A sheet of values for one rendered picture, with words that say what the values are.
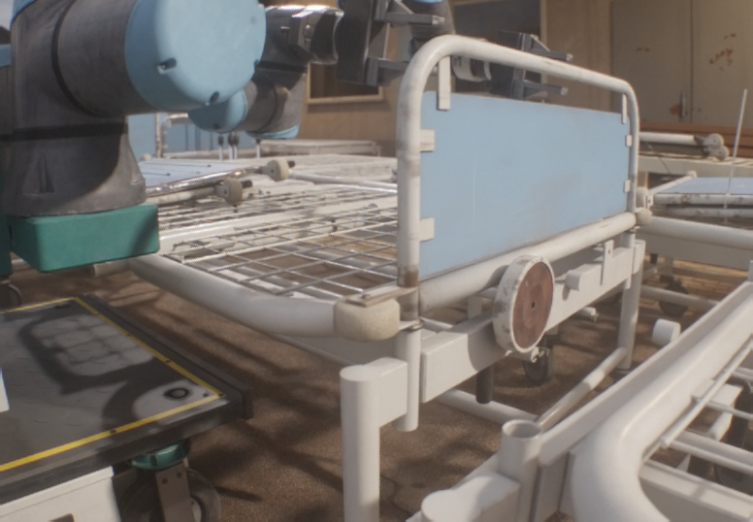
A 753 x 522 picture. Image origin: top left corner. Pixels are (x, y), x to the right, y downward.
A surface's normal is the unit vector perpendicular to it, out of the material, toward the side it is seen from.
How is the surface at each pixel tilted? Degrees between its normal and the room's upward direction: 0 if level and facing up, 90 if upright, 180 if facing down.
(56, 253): 90
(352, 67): 90
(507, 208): 90
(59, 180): 70
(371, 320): 90
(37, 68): 103
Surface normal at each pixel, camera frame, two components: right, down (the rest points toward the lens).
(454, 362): 0.74, 0.13
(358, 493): -0.15, 0.19
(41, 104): 0.07, 0.21
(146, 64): -0.34, 0.63
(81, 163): 0.54, -0.18
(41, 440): 0.00, -0.98
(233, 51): 0.86, 0.18
